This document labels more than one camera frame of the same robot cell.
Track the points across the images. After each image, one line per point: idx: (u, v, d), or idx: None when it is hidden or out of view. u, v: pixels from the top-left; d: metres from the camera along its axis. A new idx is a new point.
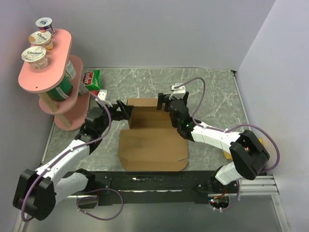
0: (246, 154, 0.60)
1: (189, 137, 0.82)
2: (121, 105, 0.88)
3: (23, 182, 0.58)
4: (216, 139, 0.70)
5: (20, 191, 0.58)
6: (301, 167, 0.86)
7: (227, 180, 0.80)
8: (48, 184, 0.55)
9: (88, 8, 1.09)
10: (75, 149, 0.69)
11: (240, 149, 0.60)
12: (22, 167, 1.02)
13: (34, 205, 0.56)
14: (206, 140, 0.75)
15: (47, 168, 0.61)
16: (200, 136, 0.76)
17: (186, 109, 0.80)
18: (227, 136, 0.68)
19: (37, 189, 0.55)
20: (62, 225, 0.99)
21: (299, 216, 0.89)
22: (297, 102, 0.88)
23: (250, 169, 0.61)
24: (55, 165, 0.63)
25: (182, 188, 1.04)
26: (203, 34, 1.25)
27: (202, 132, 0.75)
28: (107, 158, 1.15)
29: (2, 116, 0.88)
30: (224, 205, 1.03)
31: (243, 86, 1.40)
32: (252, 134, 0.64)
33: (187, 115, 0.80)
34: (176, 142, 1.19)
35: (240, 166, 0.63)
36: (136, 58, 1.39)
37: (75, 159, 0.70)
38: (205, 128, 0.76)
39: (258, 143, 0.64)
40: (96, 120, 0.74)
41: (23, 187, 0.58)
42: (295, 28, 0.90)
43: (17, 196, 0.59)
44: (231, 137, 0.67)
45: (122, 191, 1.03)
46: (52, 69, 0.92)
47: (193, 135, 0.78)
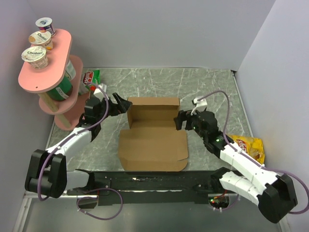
0: (278, 203, 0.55)
1: (216, 152, 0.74)
2: (117, 97, 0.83)
3: (36, 161, 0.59)
4: (249, 173, 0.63)
5: (33, 171, 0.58)
6: (301, 167, 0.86)
7: (233, 189, 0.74)
8: (62, 158, 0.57)
9: (89, 8, 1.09)
10: (79, 133, 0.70)
11: (275, 197, 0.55)
12: (22, 167, 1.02)
13: (49, 181, 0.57)
14: (235, 166, 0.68)
15: (57, 146, 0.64)
16: (229, 158, 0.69)
17: (215, 121, 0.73)
18: (263, 174, 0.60)
19: (52, 165, 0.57)
20: (62, 225, 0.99)
21: (300, 216, 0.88)
22: (297, 103, 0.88)
23: (275, 215, 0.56)
24: (64, 144, 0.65)
25: (182, 189, 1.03)
26: (203, 34, 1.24)
27: (232, 155, 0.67)
28: (107, 158, 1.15)
29: (2, 116, 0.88)
30: (224, 205, 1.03)
31: (243, 86, 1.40)
32: (291, 182, 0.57)
33: (215, 127, 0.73)
34: (178, 142, 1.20)
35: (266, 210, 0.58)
36: (136, 58, 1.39)
37: (81, 142, 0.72)
38: (238, 152, 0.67)
39: (292, 192, 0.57)
40: (95, 108, 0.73)
41: (36, 166, 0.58)
42: (295, 28, 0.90)
43: (29, 177, 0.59)
44: (267, 177, 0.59)
45: (122, 191, 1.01)
46: (52, 69, 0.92)
47: (222, 155, 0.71)
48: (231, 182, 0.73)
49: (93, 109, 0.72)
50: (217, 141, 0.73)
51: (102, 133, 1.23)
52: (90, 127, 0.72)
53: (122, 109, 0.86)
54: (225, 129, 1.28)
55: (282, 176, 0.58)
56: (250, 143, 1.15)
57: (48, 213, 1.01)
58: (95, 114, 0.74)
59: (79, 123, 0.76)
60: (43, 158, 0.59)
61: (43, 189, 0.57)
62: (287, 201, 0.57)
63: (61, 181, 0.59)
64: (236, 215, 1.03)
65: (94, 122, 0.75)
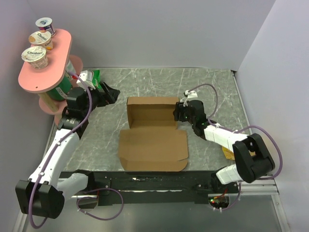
0: (248, 155, 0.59)
1: (202, 135, 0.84)
2: (105, 86, 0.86)
3: (22, 194, 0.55)
4: (224, 138, 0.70)
5: (23, 202, 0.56)
6: (301, 167, 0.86)
7: (226, 178, 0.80)
8: (49, 188, 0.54)
9: (89, 8, 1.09)
10: (62, 141, 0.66)
11: (244, 148, 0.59)
12: (22, 167, 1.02)
13: (44, 207, 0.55)
14: (215, 138, 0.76)
15: (41, 173, 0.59)
16: (210, 134, 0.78)
17: (202, 108, 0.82)
18: (234, 136, 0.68)
19: (40, 193, 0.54)
20: (62, 225, 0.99)
21: (300, 215, 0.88)
22: (297, 103, 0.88)
23: (249, 170, 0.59)
24: (49, 166, 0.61)
25: (182, 189, 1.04)
26: (203, 33, 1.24)
27: (213, 131, 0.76)
28: (107, 158, 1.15)
29: (2, 116, 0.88)
30: (224, 205, 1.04)
31: (243, 86, 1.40)
32: (260, 139, 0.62)
33: (201, 112, 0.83)
34: (180, 142, 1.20)
35: (241, 167, 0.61)
36: (136, 58, 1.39)
37: (68, 150, 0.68)
38: (217, 127, 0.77)
39: (263, 149, 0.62)
40: (78, 100, 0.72)
41: (24, 197, 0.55)
42: (295, 28, 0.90)
43: (23, 205, 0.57)
44: (238, 137, 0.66)
45: (122, 191, 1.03)
46: (52, 69, 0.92)
47: (205, 133, 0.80)
48: (223, 170, 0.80)
49: (77, 101, 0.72)
50: (202, 124, 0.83)
51: (102, 133, 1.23)
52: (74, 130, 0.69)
53: (110, 99, 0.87)
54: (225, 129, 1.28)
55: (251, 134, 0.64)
56: None
57: None
58: (79, 108, 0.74)
59: (62, 122, 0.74)
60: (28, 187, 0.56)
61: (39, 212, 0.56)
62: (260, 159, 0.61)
63: (55, 203, 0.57)
64: (236, 215, 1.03)
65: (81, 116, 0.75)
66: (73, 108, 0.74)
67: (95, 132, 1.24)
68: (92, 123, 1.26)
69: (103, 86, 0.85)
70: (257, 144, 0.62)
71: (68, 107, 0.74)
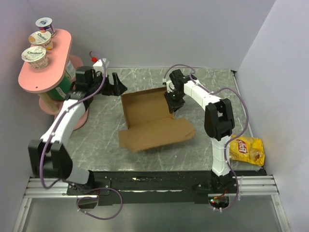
0: (216, 118, 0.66)
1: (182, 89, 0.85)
2: (115, 78, 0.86)
3: (35, 152, 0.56)
4: (199, 97, 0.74)
5: (36, 160, 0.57)
6: (301, 167, 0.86)
7: (218, 164, 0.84)
8: (60, 146, 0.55)
9: (89, 8, 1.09)
10: (70, 109, 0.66)
11: (213, 111, 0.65)
12: (22, 167, 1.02)
13: (55, 166, 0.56)
14: (193, 96, 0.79)
15: (51, 133, 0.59)
16: (189, 90, 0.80)
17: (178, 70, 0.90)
18: (209, 97, 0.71)
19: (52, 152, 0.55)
20: (61, 225, 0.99)
21: (299, 215, 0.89)
22: (296, 102, 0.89)
23: (214, 129, 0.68)
24: (58, 129, 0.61)
25: (182, 188, 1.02)
26: (203, 34, 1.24)
27: (192, 87, 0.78)
28: (107, 158, 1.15)
29: (2, 116, 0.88)
30: (224, 205, 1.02)
31: (243, 86, 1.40)
32: (230, 105, 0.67)
33: (179, 73, 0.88)
34: (181, 123, 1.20)
35: (208, 124, 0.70)
36: (136, 58, 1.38)
37: (75, 118, 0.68)
38: (196, 84, 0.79)
39: (231, 112, 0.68)
40: (86, 74, 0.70)
41: (36, 155, 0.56)
42: (295, 28, 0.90)
43: (35, 165, 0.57)
44: (212, 99, 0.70)
45: (122, 191, 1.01)
46: (52, 69, 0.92)
47: (185, 88, 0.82)
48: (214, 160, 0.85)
49: (85, 75, 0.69)
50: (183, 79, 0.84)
51: (103, 133, 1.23)
52: (82, 100, 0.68)
53: (116, 91, 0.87)
54: None
55: (223, 98, 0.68)
56: (250, 143, 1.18)
57: (49, 213, 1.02)
58: (87, 82, 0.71)
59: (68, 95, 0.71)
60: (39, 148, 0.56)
61: (50, 174, 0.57)
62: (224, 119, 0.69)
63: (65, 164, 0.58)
64: (236, 214, 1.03)
65: (87, 91, 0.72)
66: (80, 82, 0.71)
67: (96, 132, 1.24)
68: (92, 123, 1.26)
69: (114, 77, 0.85)
70: (226, 109, 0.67)
71: (76, 81, 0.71)
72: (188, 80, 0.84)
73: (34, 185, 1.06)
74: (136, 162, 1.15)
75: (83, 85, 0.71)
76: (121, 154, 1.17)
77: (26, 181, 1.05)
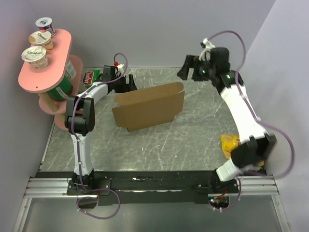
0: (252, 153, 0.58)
1: (219, 88, 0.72)
2: (131, 79, 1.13)
3: (70, 104, 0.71)
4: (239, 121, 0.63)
5: (69, 112, 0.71)
6: (301, 167, 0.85)
7: (226, 175, 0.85)
8: (91, 100, 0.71)
9: (89, 8, 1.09)
10: (99, 86, 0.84)
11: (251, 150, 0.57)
12: (22, 167, 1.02)
13: (84, 119, 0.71)
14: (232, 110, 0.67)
15: (85, 93, 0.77)
16: (229, 99, 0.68)
17: (225, 51, 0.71)
18: (252, 127, 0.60)
19: (84, 106, 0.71)
20: (62, 225, 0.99)
21: (299, 215, 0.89)
22: (297, 102, 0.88)
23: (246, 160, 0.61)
24: (90, 91, 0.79)
25: (182, 188, 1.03)
26: (203, 33, 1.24)
27: (235, 100, 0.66)
28: (107, 158, 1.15)
29: (3, 116, 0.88)
30: (224, 205, 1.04)
31: None
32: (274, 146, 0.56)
33: (224, 59, 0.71)
34: (177, 101, 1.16)
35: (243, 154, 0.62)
36: (136, 58, 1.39)
37: (100, 94, 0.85)
38: (243, 97, 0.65)
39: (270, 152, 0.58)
40: (112, 68, 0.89)
41: (69, 108, 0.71)
42: (295, 28, 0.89)
43: (66, 116, 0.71)
44: (254, 131, 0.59)
45: (122, 191, 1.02)
46: (52, 69, 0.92)
47: (225, 94, 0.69)
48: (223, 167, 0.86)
49: (111, 68, 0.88)
50: (227, 78, 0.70)
51: (103, 133, 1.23)
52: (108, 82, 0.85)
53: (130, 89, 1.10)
54: (225, 129, 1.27)
55: (269, 135, 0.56)
56: None
57: (49, 213, 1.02)
58: (111, 74, 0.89)
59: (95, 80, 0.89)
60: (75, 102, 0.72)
61: (77, 126, 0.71)
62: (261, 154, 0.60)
63: (91, 120, 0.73)
64: (236, 214, 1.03)
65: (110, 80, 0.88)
66: (105, 74, 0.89)
67: (96, 132, 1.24)
68: None
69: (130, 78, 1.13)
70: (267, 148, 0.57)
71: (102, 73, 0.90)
72: (232, 82, 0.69)
73: (34, 185, 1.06)
74: (136, 162, 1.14)
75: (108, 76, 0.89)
76: (121, 154, 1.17)
77: (26, 181, 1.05)
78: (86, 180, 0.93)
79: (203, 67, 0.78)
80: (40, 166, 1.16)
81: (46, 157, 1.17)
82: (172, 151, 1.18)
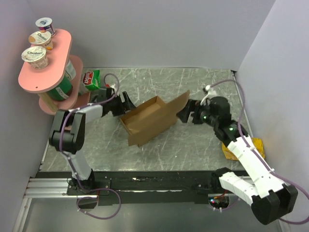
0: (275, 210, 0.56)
1: (224, 140, 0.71)
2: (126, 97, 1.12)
3: (60, 116, 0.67)
4: (253, 172, 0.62)
5: (57, 125, 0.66)
6: (301, 167, 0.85)
7: (231, 189, 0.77)
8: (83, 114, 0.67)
9: (88, 8, 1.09)
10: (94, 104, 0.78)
11: (276, 204, 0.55)
12: (22, 167, 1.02)
13: (73, 134, 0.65)
14: (243, 162, 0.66)
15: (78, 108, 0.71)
16: (237, 152, 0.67)
17: (227, 105, 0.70)
18: (268, 179, 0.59)
19: (75, 118, 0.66)
20: (62, 225, 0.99)
21: (299, 215, 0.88)
22: (297, 102, 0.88)
23: (266, 219, 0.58)
24: (83, 108, 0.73)
25: (182, 188, 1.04)
26: (203, 33, 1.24)
27: (244, 151, 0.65)
28: (107, 158, 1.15)
29: (2, 116, 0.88)
30: (224, 205, 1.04)
31: (243, 86, 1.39)
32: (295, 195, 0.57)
33: (227, 112, 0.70)
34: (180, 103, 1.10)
35: (259, 211, 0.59)
36: (136, 58, 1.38)
37: (93, 113, 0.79)
38: (251, 149, 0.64)
39: (291, 202, 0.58)
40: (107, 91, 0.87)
41: (59, 121, 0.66)
42: (295, 27, 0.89)
43: (53, 130, 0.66)
44: (271, 183, 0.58)
45: (122, 191, 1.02)
46: (52, 69, 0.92)
47: (231, 146, 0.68)
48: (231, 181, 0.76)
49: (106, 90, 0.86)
50: (230, 129, 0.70)
51: (102, 133, 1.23)
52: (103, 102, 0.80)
53: (127, 107, 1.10)
54: None
55: (288, 186, 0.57)
56: None
57: (49, 213, 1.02)
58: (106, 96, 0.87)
59: None
60: (64, 116, 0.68)
61: (65, 142, 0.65)
62: (283, 208, 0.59)
63: (80, 135, 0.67)
64: (236, 215, 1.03)
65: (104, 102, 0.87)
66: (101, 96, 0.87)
67: (96, 132, 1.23)
68: (92, 123, 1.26)
69: (124, 95, 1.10)
70: (289, 198, 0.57)
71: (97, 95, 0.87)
72: (236, 135, 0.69)
73: (34, 185, 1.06)
74: (136, 162, 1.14)
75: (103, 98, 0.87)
76: (121, 154, 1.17)
77: (26, 181, 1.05)
78: (86, 181, 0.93)
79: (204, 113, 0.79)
80: (40, 166, 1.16)
81: (46, 158, 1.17)
82: (172, 151, 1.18)
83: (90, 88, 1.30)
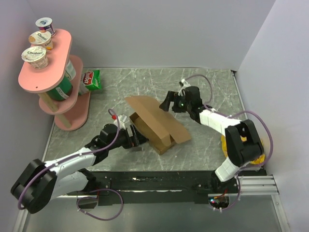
0: (239, 140, 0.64)
1: (197, 119, 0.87)
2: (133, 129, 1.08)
3: (30, 170, 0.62)
4: (217, 123, 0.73)
5: (23, 179, 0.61)
6: (301, 167, 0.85)
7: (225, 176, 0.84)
8: (52, 178, 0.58)
9: (88, 8, 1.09)
10: (83, 155, 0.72)
11: (234, 133, 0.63)
12: (21, 167, 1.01)
13: (32, 196, 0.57)
14: (210, 123, 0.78)
15: (55, 163, 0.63)
16: (205, 119, 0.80)
17: (197, 93, 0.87)
18: (227, 121, 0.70)
19: (42, 181, 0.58)
20: (62, 225, 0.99)
21: (299, 215, 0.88)
22: (298, 102, 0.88)
23: (238, 154, 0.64)
24: (63, 163, 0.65)
25: (182, 188, 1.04)
26: (203, 33, 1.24)
27: (208, 114, 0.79)
28: (107, 158, 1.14)
29: (2, 116, 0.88)
30: (224, 205, 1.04)
31: (243, 86, 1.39)
32: (252, 126, 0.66)
33: (197, 97, 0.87)
34: (146, 107, 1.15)
35: (231, 150, 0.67)
36: (136, 58, 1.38)
37: (79, 165, 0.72)
38: (212, 111, 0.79)
39: (255, 135, 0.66)
40: (109, 135, 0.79)
41: (28, 175, 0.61)
42: (294, 28, 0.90)
43: (18, 183, 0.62)
44: (230, 122, 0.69)
45: (122, 191, 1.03)
46: (52, 69, 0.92)
47: (201, 117, 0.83)
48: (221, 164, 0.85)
49: (107, 136, 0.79)
50: (199, 108, 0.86)
51: None
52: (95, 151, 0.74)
53: (135, 142, 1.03)
54: None
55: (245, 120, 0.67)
56: None
57: (49, 214, 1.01)
58: (107, 141, 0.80)
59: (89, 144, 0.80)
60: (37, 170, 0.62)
61: (23, 200, 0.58)
62: (251, 144, 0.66)
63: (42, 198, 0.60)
64: (236, 215, 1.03)
65: (103, 146, 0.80)
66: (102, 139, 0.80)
67: (96, 132, 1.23)
68: (92, 123, 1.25)
69: (131, 128, 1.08)
70: (249, 130, 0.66)
71: (98, 137, 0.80)
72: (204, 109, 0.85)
73: None
74: (136, 162, 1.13)
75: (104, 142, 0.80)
76: (122, 154, 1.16)
77: None
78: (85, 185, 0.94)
79: (181, 101, 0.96)
80: None
81: (46, 157, 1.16)
82: (172, 151, 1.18)
83: (90, 88, 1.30)
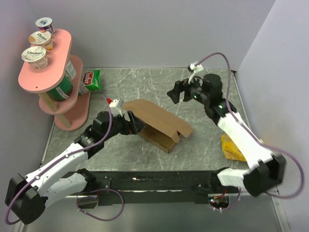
0: (265, 181, 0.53)
1: (215, 118, 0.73)
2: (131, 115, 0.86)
3: (13, 186, 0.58)
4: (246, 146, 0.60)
5: (9, 195, 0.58)
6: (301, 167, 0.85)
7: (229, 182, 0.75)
8: (35, 195, 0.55)
9: (88, 8, 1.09)
10: (70, 156, 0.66)
11: (264, 174, 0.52)
12: (21, 167, 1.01)
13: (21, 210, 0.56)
14: (234, 137, 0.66)
15: (36, 176, 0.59)
16: (228, 128, 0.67)
17: (219, 84, 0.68)
18: (259, 149, 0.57)
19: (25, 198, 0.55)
20: (62, 225, 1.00)
21: (299, 216, 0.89)
22: (297, 103, 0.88)
23: (258, 191, 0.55)
24: (45, 173, 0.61)
25: (182, 188, 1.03)
26: (203, 33, 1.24)
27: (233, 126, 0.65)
28: (107, 158, 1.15)
29: (2, 116, 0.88)
30: (224, 205, 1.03)
31: (243, 86, 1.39)
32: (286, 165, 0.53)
33: (218, 92, 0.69)
34: (144, 106, 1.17)
35: (251, 184, 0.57)
36: (136, 58, 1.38)
37: (70, 165, 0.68)
38: (240, 123, 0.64)
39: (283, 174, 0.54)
40: (103, 124, 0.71)
41: (12, 191, 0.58)
42: (294, 28, 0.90)
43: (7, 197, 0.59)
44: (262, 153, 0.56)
45: (122, 191, 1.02)
46: (52, 70, 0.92)
47: (221, 123, 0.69)
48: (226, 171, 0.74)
49: (101, 124, 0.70)
50: (219, 107, 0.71)
51: None
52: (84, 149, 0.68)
53: (133, 129, 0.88)
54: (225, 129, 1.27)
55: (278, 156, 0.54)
56: None
57: (49, 214, 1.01)
58: (101, 131, 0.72)
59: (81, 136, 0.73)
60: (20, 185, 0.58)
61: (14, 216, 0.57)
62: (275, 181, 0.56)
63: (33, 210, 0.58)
64: (236, 215, 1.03)
65: (98, 138, 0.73)
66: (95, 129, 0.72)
67: None
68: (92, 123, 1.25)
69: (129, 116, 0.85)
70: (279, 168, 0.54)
71: (92, 127, 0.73)
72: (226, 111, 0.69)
73: None
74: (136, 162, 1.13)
75: (97, 132, 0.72)
76: (122, 154, 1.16)
77: None
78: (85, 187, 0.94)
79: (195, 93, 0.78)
80: (40, 166, 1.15)
81: (46, 158, 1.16)
82: (172, 151, 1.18)
83: (90, 88, 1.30)
